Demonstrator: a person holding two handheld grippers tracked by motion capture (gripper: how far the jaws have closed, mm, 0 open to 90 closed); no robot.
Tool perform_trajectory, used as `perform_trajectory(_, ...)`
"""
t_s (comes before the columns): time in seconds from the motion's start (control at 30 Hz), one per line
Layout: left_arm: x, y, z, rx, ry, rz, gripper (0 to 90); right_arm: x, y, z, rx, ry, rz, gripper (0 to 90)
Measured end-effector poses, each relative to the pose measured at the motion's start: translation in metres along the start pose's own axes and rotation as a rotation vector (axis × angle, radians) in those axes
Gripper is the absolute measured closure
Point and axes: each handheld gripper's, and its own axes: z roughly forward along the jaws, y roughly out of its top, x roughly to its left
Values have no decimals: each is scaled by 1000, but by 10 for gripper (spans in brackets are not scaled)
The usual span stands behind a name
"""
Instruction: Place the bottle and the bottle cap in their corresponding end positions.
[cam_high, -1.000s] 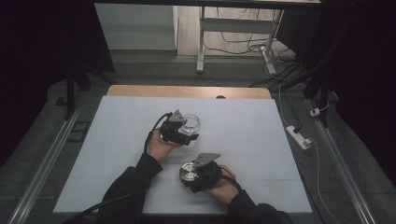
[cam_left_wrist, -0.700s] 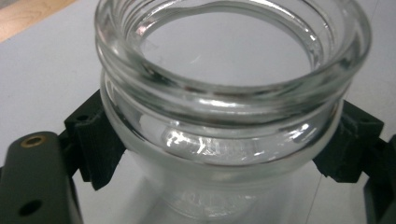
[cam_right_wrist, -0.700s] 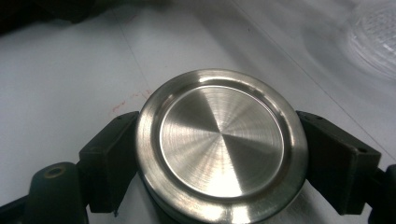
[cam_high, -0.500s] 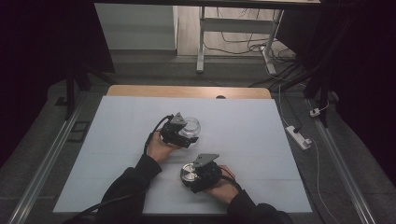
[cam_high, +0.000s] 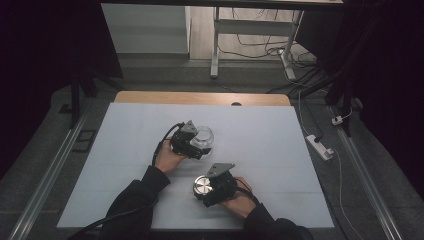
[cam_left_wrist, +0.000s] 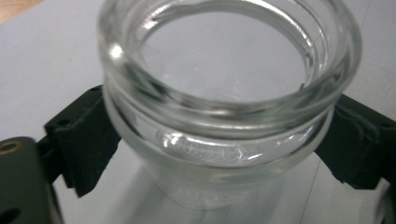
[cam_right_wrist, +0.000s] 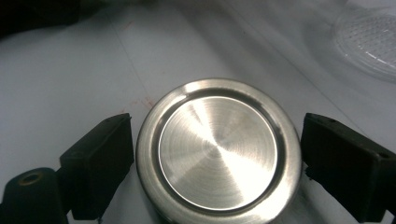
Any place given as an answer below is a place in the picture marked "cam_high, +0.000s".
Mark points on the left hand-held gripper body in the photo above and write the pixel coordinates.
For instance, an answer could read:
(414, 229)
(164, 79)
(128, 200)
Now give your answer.
(182, 141)

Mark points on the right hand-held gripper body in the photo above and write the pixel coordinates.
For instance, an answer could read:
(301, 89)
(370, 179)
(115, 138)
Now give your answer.
(224, 185)

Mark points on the silver metal jar lid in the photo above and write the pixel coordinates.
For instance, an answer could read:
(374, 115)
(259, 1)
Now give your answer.
(202, 185)

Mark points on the clear glass jar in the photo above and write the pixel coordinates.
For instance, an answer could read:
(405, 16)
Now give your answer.
(204, 136)

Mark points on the person's left hand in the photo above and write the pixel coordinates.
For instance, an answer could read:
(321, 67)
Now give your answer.
(167, 160)

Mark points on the person's right hand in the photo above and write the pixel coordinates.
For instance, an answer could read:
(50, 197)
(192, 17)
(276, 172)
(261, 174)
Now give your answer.
(241, 204)

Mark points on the wooden table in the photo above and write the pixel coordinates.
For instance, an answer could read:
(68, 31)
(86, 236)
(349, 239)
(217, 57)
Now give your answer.
(186, 97)

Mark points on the pale blue table sheet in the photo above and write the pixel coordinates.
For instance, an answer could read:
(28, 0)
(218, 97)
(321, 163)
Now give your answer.
(266, 150)

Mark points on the white power strip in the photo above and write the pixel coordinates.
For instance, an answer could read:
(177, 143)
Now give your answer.
(319, 148)

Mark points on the black metal stand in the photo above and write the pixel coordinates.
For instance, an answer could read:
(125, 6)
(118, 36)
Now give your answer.
(347, 100)
(75, 100)

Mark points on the small white adapter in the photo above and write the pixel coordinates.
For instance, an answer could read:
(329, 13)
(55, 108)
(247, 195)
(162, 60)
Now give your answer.
(337, 120)

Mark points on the black curtain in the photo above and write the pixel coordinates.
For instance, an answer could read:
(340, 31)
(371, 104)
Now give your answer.
(40, 50)
(390, 66)

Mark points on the white desk frame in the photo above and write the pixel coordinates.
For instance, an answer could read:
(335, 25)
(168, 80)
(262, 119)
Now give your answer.
(253, 27)

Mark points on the aluminium floor rail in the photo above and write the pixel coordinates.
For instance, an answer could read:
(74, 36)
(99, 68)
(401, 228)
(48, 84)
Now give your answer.
(46, 180)
(366, 186)

